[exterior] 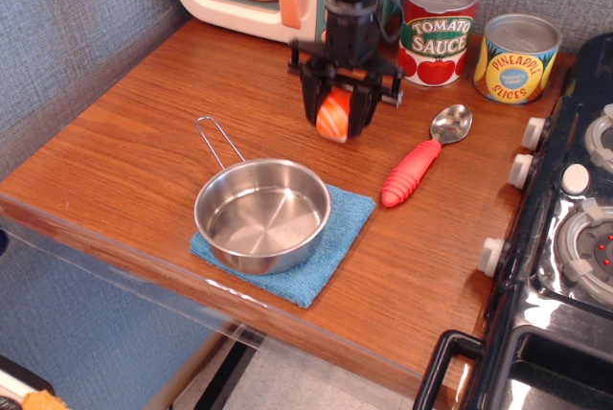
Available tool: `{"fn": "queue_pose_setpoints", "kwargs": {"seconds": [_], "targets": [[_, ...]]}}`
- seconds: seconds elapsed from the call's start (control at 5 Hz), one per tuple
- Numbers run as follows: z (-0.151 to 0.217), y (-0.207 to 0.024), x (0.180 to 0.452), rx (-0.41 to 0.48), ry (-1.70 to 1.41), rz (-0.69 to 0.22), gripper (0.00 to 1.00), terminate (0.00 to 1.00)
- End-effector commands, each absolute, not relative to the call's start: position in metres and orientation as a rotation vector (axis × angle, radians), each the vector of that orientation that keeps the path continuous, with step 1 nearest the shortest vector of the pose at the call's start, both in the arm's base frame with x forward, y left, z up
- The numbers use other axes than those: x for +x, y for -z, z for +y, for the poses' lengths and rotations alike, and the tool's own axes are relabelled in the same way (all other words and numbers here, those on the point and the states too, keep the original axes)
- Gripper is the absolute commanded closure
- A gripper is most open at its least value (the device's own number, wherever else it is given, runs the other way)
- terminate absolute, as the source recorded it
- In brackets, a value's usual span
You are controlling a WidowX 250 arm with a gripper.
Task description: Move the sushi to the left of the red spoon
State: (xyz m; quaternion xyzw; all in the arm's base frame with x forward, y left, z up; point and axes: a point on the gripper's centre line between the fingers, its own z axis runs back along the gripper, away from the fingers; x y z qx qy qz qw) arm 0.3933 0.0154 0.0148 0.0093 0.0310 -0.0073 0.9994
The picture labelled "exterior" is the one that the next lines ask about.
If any red handled metal spoon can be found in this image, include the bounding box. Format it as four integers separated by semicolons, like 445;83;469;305
380;103;473;208

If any small steel saucepan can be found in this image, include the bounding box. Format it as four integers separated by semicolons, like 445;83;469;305
193;116;331;275

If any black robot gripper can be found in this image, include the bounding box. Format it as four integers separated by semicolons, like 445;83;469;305
288;5;404;138

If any pineapple slices can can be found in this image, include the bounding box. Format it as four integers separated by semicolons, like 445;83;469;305
473;13;562;104

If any blue folded cloth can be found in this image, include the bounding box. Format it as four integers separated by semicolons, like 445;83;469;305
190;185;375;308

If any tomato sauce can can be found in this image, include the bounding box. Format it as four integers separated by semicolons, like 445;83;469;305
397;0;479;87

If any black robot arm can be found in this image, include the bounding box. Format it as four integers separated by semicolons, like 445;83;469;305
288;0;405;143

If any orange salmon sushi toy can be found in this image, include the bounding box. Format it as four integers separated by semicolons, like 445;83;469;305
315;88;352;143

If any orange fuzzy object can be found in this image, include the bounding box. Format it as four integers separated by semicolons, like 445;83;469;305
21;390;68;410

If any black toy stove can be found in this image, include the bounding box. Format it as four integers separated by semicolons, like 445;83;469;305
414;34;612;409

